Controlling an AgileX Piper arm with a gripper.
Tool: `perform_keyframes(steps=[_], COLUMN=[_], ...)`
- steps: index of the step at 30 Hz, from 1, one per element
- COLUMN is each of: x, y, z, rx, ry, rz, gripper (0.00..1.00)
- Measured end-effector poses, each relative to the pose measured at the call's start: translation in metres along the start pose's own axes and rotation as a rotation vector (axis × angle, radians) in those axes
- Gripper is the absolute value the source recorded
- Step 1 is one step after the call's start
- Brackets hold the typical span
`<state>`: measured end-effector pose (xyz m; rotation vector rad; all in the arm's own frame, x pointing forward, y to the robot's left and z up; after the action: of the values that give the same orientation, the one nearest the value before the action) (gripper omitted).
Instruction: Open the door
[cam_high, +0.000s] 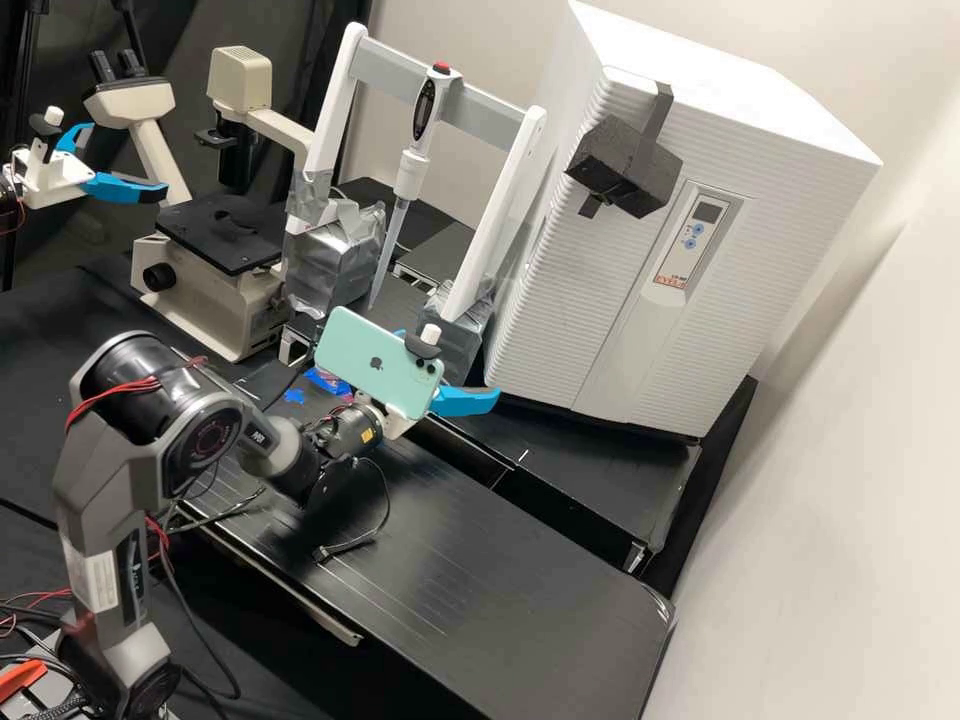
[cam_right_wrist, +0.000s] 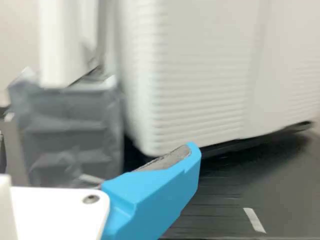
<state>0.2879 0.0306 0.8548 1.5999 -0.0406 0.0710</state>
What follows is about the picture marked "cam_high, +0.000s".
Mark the white pipette stand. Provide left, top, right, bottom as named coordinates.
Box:
left=281, top=20, right=550, bottom=388

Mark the right wrist camera phone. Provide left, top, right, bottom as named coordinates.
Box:
left=312, top=305, right=446, bottom=422

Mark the left phone holder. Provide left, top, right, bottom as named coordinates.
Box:
left=29, top=105, right=68, bottom=166

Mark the pipette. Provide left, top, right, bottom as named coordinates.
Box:
left=366, top=61, right=461, bottom=310

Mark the cream microscope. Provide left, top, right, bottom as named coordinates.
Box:
left=82, top=45, right=318, bottom=366

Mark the black cable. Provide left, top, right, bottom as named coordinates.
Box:
left=312, top=455, right=392, bottom=565

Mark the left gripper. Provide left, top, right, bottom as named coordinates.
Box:
left=10, top=120, right=171, bottom=211

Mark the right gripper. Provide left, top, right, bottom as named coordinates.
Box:
left=372, top=383, right=502, bottom=441

